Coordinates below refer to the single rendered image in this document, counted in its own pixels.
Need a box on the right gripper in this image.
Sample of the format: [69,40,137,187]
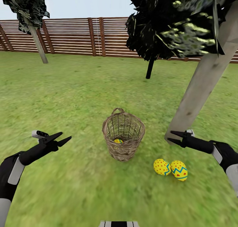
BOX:
[168,131,204,152]

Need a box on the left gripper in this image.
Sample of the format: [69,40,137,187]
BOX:
[29,132,72,160]

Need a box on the wicker basket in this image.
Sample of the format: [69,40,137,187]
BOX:
[102,107,145,162]

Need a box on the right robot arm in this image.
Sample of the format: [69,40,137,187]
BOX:
[168,129,238,197]

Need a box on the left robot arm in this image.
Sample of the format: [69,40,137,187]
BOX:
[0,130,72,227]

